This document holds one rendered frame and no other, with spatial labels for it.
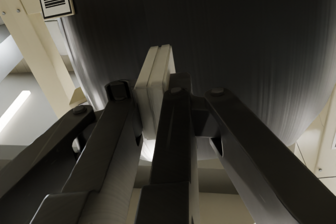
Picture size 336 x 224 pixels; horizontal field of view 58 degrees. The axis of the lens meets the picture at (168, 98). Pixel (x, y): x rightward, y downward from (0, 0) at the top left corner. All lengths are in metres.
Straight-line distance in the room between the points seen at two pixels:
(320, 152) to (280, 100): 0.45
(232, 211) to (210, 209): 0.20
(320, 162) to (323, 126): 0.12
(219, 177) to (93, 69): 2.65
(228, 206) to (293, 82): 2.79
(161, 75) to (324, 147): 0.63
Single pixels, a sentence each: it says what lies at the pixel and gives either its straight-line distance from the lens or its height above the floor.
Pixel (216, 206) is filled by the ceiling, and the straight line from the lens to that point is 3.08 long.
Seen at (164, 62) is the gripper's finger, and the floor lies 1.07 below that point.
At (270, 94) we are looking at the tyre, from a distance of 0.32.
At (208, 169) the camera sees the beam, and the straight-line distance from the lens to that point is 2.84.
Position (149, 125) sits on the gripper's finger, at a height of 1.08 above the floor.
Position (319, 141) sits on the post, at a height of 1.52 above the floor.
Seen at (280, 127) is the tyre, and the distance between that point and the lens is 0.37.
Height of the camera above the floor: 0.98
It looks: 40 degrees up
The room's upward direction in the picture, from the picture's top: 167 degrees clockwise
